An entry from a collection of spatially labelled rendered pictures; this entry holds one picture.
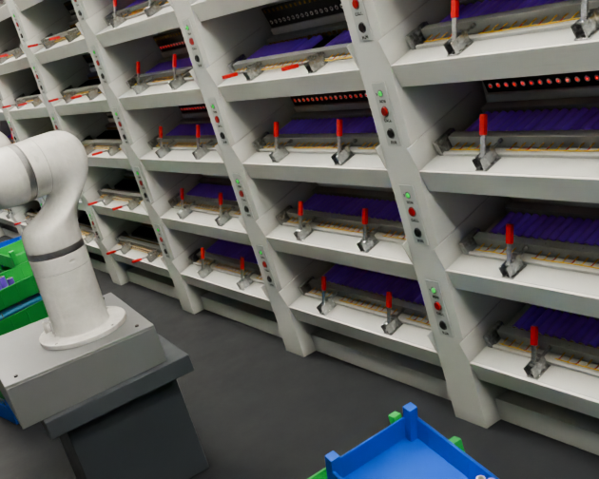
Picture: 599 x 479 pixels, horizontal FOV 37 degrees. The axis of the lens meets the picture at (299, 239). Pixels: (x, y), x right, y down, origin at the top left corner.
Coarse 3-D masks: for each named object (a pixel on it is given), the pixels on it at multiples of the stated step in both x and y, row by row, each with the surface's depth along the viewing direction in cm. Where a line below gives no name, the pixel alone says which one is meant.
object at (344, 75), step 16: (336, 16) 196; (256, 32) 222; (272, 32) 221; (240, 48) 220; (256, 48) 222; (352, 48) 165; (224, 64) 218; (336, 64) 178; (352, 64) 172; (224, 80) 218; (240, 80) 210; (256, 80) 202; (272, 80) 194; (288, 80) 189; (304, 80) 184; (320, 80) 179; (336, 80) 175; (352, 80) 171; (224, 96) 218; (240, 96) 212; (256, 96) 205; (272, 96) 199; (288, 96) 194
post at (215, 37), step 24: (192, 24) 215; (216, 24) 216; (240, 24) 219; (264, 24) 223; (216, 48) 217; (216, 96) 220; (240, 120) 222; (264, 120) 226; (240, 168) 225; (264, 192) 228; (288, 192) 231; (264, 240) 230; (288, 264) 233; (288, 312) 235; (288, 336) 242
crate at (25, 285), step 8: (24, 264) 273; (8, 272) 270; (16, 272) 272; (24, 272) 273; (16, 280) 272; (24, 280) 253; (32, 280) 254; (8, 288) 250; (16, 288) 251; (24, 288) 253; (32, 288) 255; (0, 296) 249; (8, 296) 250; (16, 296) 252; (24, 296) 253; (0, 304) 249; (8, 304) 250
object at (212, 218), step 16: (192, 176) 293; (208, 176) 288; (224, 176) 277; (176, 192) 290; (192, 192) 285; (208, 192) 277; (224, 192) 269; (160, 208) 288; (176, 208) 287; (192, 208) 276; (208, 208) 270; (224, 208) 261; (176, 224) 280; (192, 224) 267; (208, 224) 258; (224, 224) 251; (240, 224) 245; (240, 240) 245
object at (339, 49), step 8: (312, 48) 188; (320, 48) 184; (328, 48) 181; (336, 48) 178; (344, 48) 176; (264, 56) 206; (272, 56) 202; (280, 56) 197; (288, 56) 194; (296, 56) 192; (304, 56) 189; (328, 56) 182; (336, 56) 178; (240, 64) 214; (248, 64) 210; (264, 64) 204; (272, 64) 201; (280, 64) 199
